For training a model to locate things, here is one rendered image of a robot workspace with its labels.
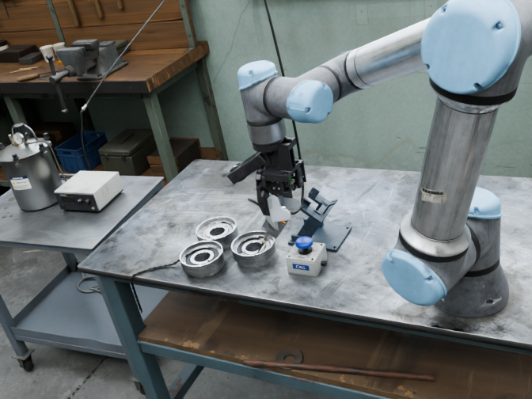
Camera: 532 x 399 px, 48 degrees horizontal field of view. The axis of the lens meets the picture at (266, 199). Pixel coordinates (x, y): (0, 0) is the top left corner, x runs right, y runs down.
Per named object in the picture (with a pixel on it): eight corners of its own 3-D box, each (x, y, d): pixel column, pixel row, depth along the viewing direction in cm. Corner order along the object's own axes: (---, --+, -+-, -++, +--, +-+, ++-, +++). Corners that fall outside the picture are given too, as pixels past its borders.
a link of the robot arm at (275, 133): (239, 126, 118) (259, 109, 124) (244, 147, 121) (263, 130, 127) (273, 127, 115) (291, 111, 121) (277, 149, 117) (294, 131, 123)
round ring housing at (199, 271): (233, 255, 147) (229, 241, 145) (215, 282, 139) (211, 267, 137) (195, 252, 151) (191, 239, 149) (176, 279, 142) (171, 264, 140)
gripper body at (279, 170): (292, 202, 122) (283, 148, 116) (256, 198, 126) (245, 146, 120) (307, 184, 128) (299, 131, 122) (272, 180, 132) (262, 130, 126)
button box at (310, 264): (287, 274, 136) (284, 256, 134) (299, 256, 142) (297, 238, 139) (321, 279, 133) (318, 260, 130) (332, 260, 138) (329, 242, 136)
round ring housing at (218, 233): (209, 228, 160) (206, 215, 158) (245, 229, 156) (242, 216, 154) (192, 252, 151) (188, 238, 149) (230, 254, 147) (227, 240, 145)
